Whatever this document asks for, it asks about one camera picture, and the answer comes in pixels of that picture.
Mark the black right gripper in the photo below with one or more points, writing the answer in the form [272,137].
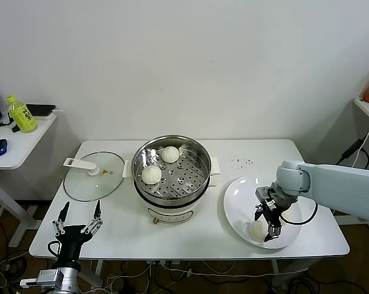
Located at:
[273,212]

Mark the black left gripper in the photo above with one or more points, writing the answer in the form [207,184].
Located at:
[71,242]

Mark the white steamed baozi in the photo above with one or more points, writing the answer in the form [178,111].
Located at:
[257,232]
[151,175]
[292,216]
[171,154]

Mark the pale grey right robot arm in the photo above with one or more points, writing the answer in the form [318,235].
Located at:
[340,186]

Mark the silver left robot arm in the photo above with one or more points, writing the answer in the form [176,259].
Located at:
[66,280]

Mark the perforated steel steamer basket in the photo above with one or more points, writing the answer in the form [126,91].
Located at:
[199,153]

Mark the round white plate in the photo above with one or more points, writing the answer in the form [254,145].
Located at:
[239,196]

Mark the scattered black crumbs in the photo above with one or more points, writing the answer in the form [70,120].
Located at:
[240,160]

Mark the white electric cooking pot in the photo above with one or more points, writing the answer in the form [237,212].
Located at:
[169,214]

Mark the white power strip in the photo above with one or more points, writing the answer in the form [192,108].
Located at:
[162,262]

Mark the small black plug adapter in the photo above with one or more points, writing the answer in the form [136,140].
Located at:
[16,128]

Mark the yellow green tea bottle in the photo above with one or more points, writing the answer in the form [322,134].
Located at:
[23,119]

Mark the black smartphone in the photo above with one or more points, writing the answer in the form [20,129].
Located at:
[40,109]

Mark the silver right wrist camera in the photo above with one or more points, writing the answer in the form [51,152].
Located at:
[264,193]

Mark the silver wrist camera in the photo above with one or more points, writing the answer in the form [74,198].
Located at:
[264,193]
[45,277]

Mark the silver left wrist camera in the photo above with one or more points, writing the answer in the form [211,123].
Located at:
[45,277]

